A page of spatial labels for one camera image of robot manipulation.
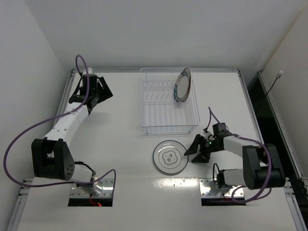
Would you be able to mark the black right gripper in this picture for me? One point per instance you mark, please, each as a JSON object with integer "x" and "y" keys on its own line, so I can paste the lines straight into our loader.
{"x": 203, "y": 147}

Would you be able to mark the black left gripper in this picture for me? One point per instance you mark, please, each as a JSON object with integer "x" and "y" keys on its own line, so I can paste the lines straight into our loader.
{"x": 96, "y": 92}

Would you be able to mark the white plate with flower emblem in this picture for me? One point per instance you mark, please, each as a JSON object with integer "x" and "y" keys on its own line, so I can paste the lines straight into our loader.
{"x": 169, "y": 158}

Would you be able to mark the green rimmed white plate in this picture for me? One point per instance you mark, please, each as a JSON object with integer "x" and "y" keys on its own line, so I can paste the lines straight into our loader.
{"x": 175, "y": 91}

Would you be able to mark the orange sunburst plate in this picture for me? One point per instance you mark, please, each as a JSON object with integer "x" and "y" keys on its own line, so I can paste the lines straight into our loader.
{"x": 185, "y": 84}

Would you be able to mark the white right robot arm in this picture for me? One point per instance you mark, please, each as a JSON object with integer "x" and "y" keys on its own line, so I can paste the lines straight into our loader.
{"x": 261, "y": 165}

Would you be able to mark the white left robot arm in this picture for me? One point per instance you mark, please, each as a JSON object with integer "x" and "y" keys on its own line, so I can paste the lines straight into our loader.
{"x": 51, "y": 155}

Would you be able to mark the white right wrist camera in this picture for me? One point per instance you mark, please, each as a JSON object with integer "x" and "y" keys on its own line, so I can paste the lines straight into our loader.
{"x": 208, "y": 135}

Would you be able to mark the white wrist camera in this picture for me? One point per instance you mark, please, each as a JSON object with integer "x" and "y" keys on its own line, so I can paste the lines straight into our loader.
{"x": 89, "y": 71}
{"x": 208, "y": 135}

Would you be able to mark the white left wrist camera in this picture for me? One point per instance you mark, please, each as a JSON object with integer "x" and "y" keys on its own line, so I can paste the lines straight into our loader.
{"x": 89, "y": 71}

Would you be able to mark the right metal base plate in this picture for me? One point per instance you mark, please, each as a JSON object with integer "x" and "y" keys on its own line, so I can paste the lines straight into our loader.
{"x": 209, "y": 190}

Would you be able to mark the metal base plate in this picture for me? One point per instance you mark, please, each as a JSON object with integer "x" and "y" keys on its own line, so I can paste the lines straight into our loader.
{"x": 103, "y": 187}
{"x": 209, "y": 190}

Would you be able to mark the white wire dish rack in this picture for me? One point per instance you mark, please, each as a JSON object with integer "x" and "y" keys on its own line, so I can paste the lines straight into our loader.
{"x": 159, "y": 113}

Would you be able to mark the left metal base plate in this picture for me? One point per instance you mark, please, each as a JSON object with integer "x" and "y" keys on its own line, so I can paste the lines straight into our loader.
{"x": 103, "y": 187}

